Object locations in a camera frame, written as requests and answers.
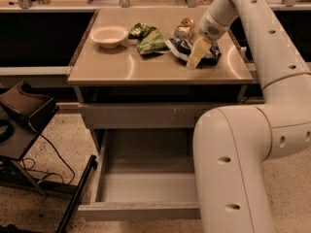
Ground crushed gold soda can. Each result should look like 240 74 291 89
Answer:
174 17 195 40

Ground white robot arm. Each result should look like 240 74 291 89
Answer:
192 0 311 233

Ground white bowl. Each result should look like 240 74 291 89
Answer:
89 25 127 50

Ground green chip bag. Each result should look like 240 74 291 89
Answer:
128 22 168 55

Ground closed top drawer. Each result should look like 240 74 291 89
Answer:
78 101 222 130

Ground grey drawer cabinet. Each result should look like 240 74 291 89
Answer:
66 7 255 153

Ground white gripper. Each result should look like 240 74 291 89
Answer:
186 9 230 70

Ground open middle drawer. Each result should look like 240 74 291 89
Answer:
78 128 200 221

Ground blue chip bag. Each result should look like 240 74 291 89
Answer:
165 38 222 65

